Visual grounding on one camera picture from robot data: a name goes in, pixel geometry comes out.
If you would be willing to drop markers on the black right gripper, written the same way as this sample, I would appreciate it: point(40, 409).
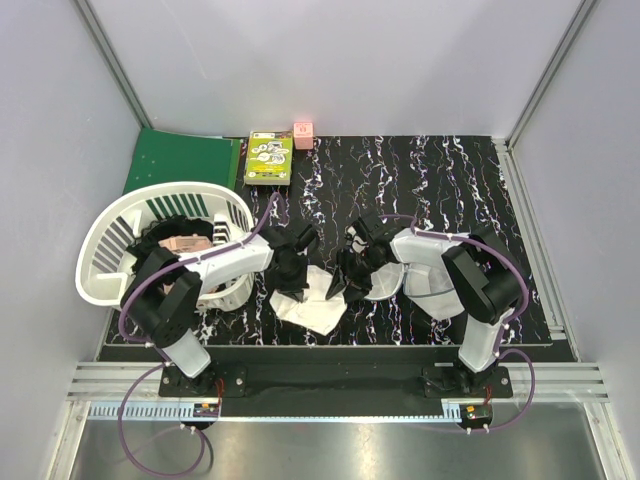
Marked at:
point(358, 287)

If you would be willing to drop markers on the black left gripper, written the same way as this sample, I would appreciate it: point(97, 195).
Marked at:
point(297, 285)

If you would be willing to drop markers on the white bra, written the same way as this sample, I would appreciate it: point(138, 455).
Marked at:
point(315, 312)

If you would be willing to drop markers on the white mesh laundry bag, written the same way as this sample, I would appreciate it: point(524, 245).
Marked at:
point(429, 288)

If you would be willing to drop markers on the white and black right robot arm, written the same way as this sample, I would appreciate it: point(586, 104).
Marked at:
point(488, 280)

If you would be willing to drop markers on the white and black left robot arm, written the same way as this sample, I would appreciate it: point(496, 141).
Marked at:
point(163, 296)

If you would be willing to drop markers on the pink bra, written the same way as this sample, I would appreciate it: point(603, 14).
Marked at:
point(186, 244)

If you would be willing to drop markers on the white plastic laundry basket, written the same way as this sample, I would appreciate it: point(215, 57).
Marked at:
point(104, 267)

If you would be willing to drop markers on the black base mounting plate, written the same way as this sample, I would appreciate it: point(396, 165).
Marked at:
point(288, 382)

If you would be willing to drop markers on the yellow green book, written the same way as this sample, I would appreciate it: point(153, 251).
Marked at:
point(269, 158)

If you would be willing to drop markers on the black marbled table mat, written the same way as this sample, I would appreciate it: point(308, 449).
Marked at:
point(449, 183)

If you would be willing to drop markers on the pink cube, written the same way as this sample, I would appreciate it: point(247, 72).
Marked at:
point(303, 135)

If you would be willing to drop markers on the black lace garment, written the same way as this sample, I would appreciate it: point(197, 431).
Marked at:
point(158, 230)

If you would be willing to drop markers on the green folder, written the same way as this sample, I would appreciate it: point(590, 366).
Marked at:
point(191, 174)

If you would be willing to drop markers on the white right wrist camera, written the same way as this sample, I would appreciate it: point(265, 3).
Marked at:
point(354, 241)

